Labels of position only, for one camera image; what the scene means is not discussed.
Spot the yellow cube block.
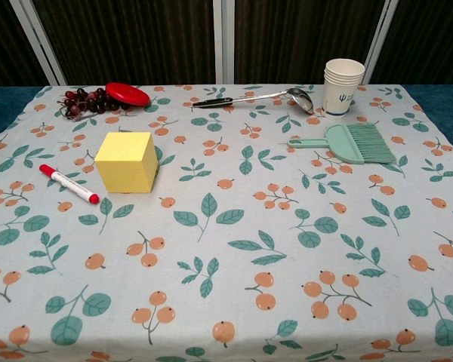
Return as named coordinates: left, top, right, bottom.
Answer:
left=94, top=131, right=160, bottom=195

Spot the red and white marker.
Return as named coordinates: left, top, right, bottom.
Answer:
left=39, top=163, right=100, bottom=206

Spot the floral print tablecloth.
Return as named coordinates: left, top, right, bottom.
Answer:
left=0, top=84, right=453, bottom=362

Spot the mint green dustpan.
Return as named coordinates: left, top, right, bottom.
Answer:
left=286, top=124, right=365, bottom=165

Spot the red round flat lid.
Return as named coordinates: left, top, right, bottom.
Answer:
left=105, top=82, right=152, bottom=107

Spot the white paper cup blue logo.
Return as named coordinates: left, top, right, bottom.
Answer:
left=322, top=79, right=359, bottom=116

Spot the mint green hand brush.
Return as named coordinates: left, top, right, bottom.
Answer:
left=346, top=122, right=398, bottom=164

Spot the dark red grape bunch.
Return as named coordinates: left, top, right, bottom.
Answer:
left=56, top=87, right=131, bottom=122

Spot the steel ladle black handle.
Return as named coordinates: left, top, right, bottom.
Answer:
left=192, top=87, right=315, bottom=115

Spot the white partition frame post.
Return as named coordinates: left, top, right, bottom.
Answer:
left=8, top=0, right=67, bottom=86
left=361, top=0, right=400, bottom=85
left=212, top=0, right=236, bottom=85

